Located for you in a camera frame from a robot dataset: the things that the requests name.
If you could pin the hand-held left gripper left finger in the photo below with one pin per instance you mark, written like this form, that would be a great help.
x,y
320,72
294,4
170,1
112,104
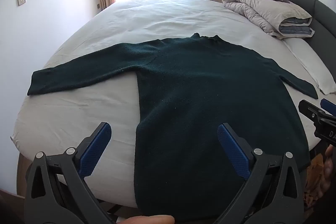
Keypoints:
x,y
96,150

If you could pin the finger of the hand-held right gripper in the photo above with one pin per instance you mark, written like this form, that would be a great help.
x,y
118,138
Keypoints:
x,y
328,105
308,109

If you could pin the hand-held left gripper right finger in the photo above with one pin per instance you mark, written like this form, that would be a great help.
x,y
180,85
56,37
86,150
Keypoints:
x,y
233,150

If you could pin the dark green sweater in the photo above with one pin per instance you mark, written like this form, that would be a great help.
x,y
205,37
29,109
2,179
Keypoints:
x,y
197,87

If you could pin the person's right hand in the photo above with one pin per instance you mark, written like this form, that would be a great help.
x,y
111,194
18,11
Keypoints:
x,y
329,163

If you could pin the person's left hand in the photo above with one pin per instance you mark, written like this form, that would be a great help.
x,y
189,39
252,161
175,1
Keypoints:
x,y
147,220

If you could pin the white pillow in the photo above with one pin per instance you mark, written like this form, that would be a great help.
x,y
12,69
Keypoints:
x,y
312,66

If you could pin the grey headboard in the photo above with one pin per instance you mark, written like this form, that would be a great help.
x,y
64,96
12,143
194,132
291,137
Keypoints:
x,y
323,11

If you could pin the folded beige duvet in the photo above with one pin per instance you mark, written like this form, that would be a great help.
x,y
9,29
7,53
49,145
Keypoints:
x,y
262,8

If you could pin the bed with white sheet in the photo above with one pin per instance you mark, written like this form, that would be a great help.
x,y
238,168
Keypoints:
x,y
157,19

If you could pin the white wall socket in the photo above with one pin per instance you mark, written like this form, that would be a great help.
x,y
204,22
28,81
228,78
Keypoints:
x,y
21,0

